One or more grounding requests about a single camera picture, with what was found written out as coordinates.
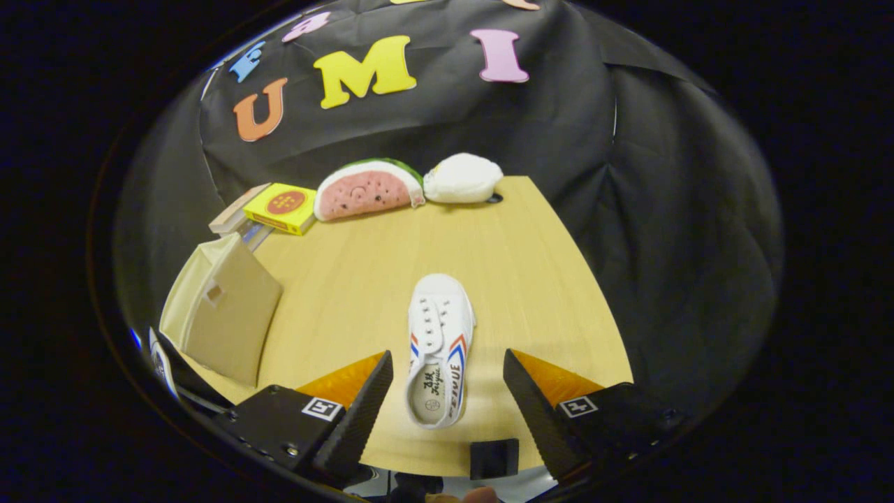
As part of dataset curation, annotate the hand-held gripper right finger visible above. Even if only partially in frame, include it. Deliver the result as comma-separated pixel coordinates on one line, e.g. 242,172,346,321
503,349,690,484

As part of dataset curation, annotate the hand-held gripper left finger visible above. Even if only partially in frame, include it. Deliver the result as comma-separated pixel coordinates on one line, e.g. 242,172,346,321
212,350,394,488

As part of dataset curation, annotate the white canvas shoe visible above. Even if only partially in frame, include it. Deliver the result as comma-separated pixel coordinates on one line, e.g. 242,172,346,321
406,273,476,429

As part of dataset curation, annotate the black square block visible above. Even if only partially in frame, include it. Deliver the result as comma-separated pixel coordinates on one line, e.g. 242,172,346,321
469,439,520,481

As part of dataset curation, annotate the yellow book with red circle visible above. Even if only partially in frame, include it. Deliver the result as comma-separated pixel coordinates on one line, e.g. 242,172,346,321
243,183,317,236

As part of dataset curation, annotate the watermelon slice plush toy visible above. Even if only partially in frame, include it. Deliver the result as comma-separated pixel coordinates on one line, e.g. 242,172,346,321
314,159,425,222

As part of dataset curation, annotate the white plush toy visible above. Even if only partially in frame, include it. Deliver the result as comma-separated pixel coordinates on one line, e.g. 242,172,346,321
423,153,504,204

